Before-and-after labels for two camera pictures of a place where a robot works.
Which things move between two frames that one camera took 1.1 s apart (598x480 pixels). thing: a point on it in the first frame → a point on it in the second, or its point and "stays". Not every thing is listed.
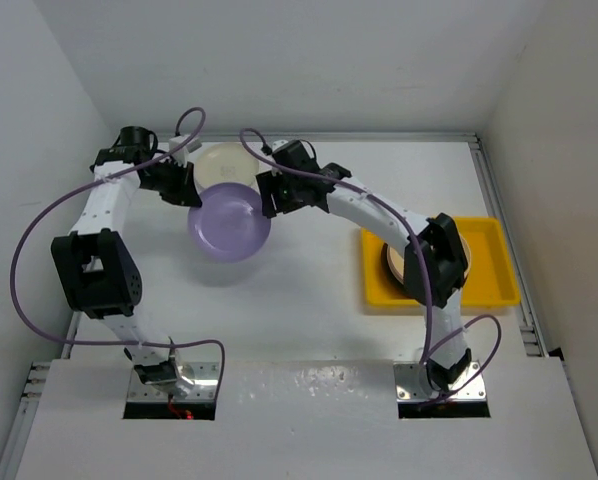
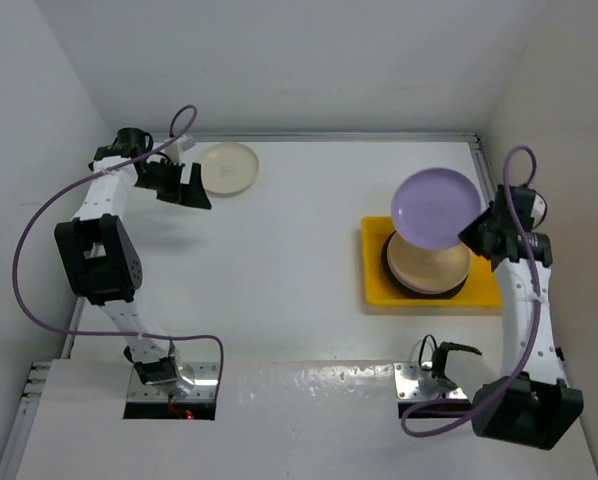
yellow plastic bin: x=490 y=276 stays
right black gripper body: x=288 y=198 → x=473 y=234
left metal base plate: x=204 y=388 stays
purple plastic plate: x=229 y=226 → x=431 y=207
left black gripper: x=191 y=196 stays
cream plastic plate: x=225 y=162 stays
